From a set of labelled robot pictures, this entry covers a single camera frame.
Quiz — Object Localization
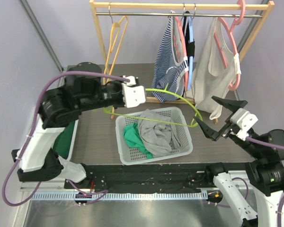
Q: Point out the white centre basket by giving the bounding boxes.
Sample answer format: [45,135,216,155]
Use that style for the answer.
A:
[115,107,193,165]

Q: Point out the white left basket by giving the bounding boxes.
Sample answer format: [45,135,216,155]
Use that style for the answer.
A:
[17,119,80,164]

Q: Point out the light blue hanger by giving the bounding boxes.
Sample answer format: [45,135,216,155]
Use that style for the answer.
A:
[185,16,195,91]

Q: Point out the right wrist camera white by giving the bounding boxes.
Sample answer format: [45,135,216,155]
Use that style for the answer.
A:
[230,108,258,141]

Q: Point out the wooden clothes rack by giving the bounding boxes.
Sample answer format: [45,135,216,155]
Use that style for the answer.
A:
[89,0,276,123]

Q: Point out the pink hanger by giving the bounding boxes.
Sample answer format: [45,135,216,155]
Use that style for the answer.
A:
[213,0,246,91]
[169,11,189,91]

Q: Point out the white basket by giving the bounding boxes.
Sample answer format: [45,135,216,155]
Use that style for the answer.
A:
[115,107,193,165]
[17,119,80,164]

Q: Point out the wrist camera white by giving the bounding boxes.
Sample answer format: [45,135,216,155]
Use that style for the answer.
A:
[230,108,258,141]
[121,75,146,108]

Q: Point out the green tank top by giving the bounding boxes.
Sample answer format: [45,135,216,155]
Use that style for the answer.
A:
[123,123,153,159]

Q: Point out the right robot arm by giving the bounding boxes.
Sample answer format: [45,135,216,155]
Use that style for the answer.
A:
[195,96,284,227]

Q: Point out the white tank top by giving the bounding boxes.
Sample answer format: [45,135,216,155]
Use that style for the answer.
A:
[184,18,241,120]

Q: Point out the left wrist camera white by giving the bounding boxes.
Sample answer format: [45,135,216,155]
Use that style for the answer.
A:
[121,75,146,108]

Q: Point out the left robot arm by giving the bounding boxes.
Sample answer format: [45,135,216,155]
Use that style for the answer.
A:
[12,62,127,189]

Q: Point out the lime green hanger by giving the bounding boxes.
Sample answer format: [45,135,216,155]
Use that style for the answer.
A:
[103,88,203,128]

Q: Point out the white slotted cable duct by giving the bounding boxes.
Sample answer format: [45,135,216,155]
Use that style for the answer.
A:
[31,191,208,201]

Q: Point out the dark green garment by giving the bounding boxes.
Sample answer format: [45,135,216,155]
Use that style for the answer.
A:
[53,121,75,159]

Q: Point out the blue striped tank top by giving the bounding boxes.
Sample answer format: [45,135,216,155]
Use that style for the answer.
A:
[151,17,184,96]

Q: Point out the black tank top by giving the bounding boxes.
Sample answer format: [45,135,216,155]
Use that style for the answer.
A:
[182,16,195,58]

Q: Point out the grey tank top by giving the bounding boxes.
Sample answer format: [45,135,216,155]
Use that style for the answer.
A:
[138,109,181,158]

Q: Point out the yellow hanger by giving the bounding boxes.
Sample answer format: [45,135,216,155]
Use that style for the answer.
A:
[104,2,128,75]

